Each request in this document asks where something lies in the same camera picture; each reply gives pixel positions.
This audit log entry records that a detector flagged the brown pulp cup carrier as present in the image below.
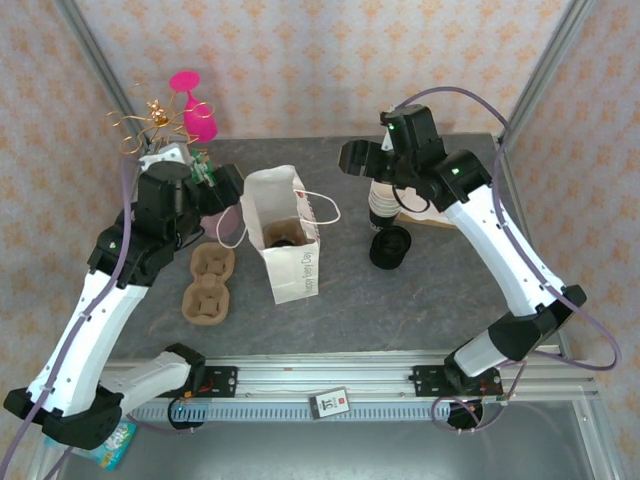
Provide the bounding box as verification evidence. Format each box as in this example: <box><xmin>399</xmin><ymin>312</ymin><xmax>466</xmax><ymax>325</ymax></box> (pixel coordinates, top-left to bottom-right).
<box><xmin>262</xmin><ymin>217</ymin><xmax>307</xmax><ymax>250</ymax></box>
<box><xmin>180</xmin><ymin>242</ymin><xmax>237</xmax><ymax>327</ymax></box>

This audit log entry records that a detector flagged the white party print gift bag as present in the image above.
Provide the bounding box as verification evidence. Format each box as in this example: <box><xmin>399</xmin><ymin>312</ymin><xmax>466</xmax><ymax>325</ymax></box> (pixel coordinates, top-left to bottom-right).
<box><xmin>215</xmin><ymin>164</ymin><xmax>342</xmax><ymax>306</ymax></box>

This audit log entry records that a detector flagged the pink straw holder cup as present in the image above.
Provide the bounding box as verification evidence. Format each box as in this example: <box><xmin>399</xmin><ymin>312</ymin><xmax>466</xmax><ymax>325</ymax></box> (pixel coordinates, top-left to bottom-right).
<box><xmin>200</xmin><ymin>207</ymin><xmax>237</xmax><ymax>242</ymax></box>

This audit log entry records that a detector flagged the paper cup stack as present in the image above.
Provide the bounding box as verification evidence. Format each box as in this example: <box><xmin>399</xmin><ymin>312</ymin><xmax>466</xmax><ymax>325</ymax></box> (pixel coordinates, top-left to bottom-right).
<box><xmin>367</xmin><ymin>177</ymin><xmax>403</xmax><ymax>235</ymax></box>

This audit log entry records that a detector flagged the pink plastic goblet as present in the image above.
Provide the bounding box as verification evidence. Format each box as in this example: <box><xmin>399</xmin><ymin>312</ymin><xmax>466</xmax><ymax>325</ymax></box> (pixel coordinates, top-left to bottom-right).
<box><xmin>168</xmin><ymin>71</ymin><xmax>220</xmax><ymax>144</ymax></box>

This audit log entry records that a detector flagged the brown cardboard tray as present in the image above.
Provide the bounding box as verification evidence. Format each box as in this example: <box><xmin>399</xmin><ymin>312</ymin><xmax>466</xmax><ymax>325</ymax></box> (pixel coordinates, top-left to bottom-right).
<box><xmin>397</xmin><ymin>209</ymin><xmax>457</xmax><ymax>231</ymax></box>

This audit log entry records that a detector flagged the white number tag card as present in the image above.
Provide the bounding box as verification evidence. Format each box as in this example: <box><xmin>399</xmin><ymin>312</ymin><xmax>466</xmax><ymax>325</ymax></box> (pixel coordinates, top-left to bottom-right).
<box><xmin>307</xmin><ymin>388</ymin><xmax>350</xmax><ymax>420</ymax></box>

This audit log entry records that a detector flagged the blue snack packet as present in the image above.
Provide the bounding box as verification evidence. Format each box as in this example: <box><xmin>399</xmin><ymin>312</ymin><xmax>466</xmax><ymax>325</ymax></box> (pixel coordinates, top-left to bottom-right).
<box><xmin>74</xmin><ymin>422</ymin><xmax>138</xmax><ymax>472</ymax></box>

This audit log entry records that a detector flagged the grey metal sheet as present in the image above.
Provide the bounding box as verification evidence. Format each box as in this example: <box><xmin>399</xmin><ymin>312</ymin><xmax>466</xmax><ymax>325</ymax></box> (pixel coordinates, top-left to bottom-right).
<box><xmin>27</xmin><ymin>399</ymin><xmax>619</xmax><ymax>480</ymax></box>

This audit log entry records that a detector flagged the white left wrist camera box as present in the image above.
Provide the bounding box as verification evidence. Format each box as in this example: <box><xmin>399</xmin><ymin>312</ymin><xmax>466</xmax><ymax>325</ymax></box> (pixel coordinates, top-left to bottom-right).
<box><xmin>138</xmin><ymin>141</ymin><xmax>195</xmax><ymax>170</ymax></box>

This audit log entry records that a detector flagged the gold wire glass rack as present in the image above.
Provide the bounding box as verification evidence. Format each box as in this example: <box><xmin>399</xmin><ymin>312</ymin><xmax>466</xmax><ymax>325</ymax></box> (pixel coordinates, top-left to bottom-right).
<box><xmin>103</xmin><ymin>82</ymin><xmax>216</xmax><ymax>156</ymax></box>

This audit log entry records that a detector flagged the aluminium frame post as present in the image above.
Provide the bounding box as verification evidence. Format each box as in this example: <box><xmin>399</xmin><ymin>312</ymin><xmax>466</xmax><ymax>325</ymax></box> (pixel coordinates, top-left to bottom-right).
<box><xmin>497</xmin><ymin>0</ymin><xmax>599</xmax><ymax>151</ymax></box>
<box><xmin>52</xmin><ymin>0</ymin><xmax>151</xmax><ymax>151</ymax></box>

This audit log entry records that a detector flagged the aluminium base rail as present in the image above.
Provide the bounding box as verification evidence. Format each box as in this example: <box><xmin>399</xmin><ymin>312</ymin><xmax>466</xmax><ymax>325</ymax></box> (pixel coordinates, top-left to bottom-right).
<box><xmin>54</xmin><ymin>352</ymin><xmax>599</xmax><ymax>401</ymax></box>

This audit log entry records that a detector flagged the grey slotted cable duct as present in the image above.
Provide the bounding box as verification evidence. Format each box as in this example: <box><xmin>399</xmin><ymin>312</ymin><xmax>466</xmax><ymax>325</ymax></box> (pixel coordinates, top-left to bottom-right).
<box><xmin>124</xmin><ymin>401</ymin><xmax>484</xmax><ymax>425</ymax></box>

